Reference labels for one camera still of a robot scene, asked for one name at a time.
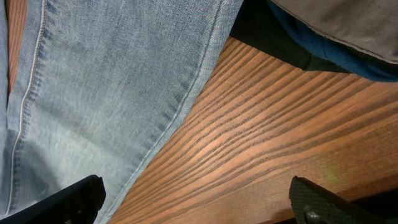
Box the black garment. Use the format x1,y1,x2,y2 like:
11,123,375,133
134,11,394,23
229,0,348,73

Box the grey button shirt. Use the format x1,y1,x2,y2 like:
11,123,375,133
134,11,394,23
274,0,397,64

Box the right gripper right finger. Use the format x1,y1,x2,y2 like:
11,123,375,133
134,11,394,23
289,176,387,224

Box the dark blue garment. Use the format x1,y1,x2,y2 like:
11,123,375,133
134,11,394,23
268,2,397,82

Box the light blue denim jeans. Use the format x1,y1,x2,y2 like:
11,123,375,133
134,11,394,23
1,0,241,223

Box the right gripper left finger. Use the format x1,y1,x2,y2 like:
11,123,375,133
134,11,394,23
1,175,106,224

